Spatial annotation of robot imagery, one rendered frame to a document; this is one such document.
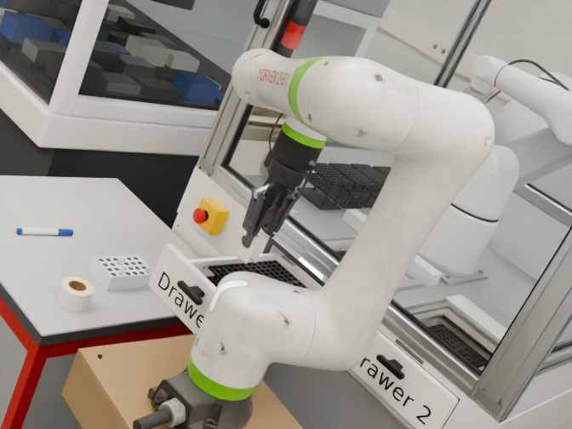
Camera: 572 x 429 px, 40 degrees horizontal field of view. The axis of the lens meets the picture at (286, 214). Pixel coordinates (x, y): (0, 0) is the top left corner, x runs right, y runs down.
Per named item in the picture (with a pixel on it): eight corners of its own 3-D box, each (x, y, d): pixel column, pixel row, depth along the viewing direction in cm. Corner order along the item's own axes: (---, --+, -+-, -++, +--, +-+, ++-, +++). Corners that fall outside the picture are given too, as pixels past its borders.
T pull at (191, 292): (197, 306, 157) (199, 300, 156) (175, 284, 161) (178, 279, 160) (210, 305, 160) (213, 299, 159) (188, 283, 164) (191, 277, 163)
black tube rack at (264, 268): (248, 338, 166) (259, 313, 164) (198, 289, 176) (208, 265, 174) (313, 325, 183) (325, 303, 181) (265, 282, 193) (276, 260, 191)
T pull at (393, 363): (400, 381, 164) (403, 375, 163) (374, 358, 168) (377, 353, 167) (409, 378, 167) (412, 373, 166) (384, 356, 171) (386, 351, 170)
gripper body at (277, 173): (292, 154, 165) (275, 191, 168) (265, 151, 159) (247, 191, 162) (316, 172, 161) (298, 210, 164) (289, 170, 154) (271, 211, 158)
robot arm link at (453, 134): (362, 391, 136) (528, 131, 111) (277, 379, 130) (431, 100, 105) (342, 339, 147) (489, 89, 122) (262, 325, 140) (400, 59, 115)
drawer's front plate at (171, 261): (228, 369, 157) (248, 325, 153) (147, 284, 172) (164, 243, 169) (234, 368, 158) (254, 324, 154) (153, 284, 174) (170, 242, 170)
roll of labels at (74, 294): (63, 287, 169) (68, 271, 168) (93, 300, 169) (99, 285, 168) (49, 301, 162) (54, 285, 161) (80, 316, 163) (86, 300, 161)
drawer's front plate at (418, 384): (430, 442, 163) (455, 401, 160) (334, 353, 179) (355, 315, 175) (434, 439, 165) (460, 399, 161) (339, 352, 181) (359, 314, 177)
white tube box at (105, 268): (106, 291, 175) (111, 277, 173) (88, 269, 180) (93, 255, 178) (151, 287, 184) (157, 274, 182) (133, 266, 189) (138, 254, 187)
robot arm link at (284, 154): (306, 149, 151) (334, 151, 158) (267, 120, 158) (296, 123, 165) (293, 176, 153) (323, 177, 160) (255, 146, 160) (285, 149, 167)
